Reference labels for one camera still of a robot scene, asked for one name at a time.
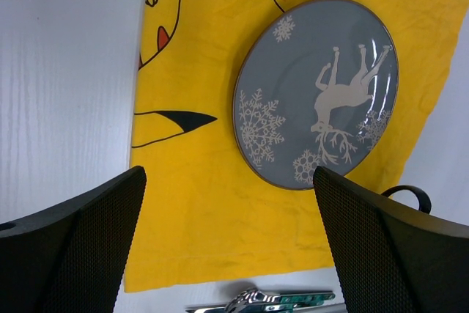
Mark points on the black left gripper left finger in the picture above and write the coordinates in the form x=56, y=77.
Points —
x=71, y=257

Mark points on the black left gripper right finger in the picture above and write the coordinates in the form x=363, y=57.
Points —
x=390, y=257

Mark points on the dark green mug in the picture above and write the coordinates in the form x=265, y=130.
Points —
x=424, y=202

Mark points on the yellow Pikachu cloth placemat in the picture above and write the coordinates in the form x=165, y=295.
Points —
x=206, y=215

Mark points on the spoon with green handle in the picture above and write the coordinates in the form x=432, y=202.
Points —
x=255, y=300

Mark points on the grey reindeer plate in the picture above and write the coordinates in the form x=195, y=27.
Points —
x=317, y=88

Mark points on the knife with green handle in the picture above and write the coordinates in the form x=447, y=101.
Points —
x=333, y=308

